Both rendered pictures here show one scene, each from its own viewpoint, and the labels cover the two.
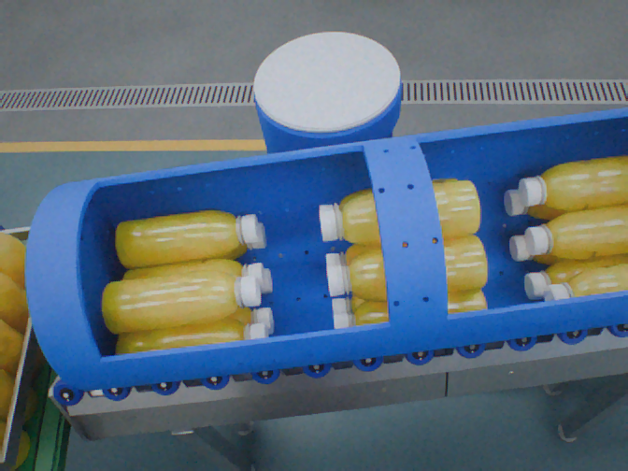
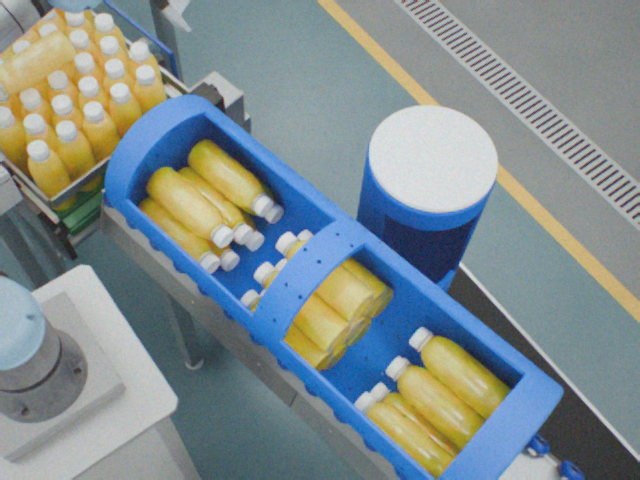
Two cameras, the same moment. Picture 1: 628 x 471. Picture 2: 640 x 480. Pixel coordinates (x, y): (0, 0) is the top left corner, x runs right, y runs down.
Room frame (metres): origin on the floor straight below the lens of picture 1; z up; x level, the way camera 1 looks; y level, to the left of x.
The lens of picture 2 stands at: (-0.11, -0.45, 2.33)
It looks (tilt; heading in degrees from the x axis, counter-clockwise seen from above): 61 degrees down; 36
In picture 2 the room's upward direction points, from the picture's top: 4 degrees clockwise
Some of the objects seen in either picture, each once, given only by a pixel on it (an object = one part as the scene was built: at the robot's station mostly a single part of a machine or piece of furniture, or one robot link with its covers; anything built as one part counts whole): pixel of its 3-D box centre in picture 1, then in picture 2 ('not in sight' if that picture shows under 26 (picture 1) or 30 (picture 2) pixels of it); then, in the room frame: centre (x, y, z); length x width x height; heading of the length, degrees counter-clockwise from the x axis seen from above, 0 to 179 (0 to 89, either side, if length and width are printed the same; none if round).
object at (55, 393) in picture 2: not in sight; (29, 364); (-0.07, 0.11, 1.23); 0.15 x 0.15 x 0.10
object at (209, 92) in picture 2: not in sight; (203, 112); (0.60, 0.43, 0.95); 0.10 x 0.07 x 0.10; 177
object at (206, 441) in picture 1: (221, 451); (182, 325); (0.32, 0.33, 0.31); 0.06 x 0.06 x 0.63; 87
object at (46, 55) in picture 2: not in sight; (31, 65); (0.36, 0.67, 1.13); 0.18 x 0.07 x 0.07; 177
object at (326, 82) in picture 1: (326, 78); (433, 156); (0.79, -0.08, 1.03); 0.28 x 0.28 x 0.01
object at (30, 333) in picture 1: (33, 334); (125, 149); (0.40, 0.47, 0.96); 0.40 x 0.01 x 0.03; 177
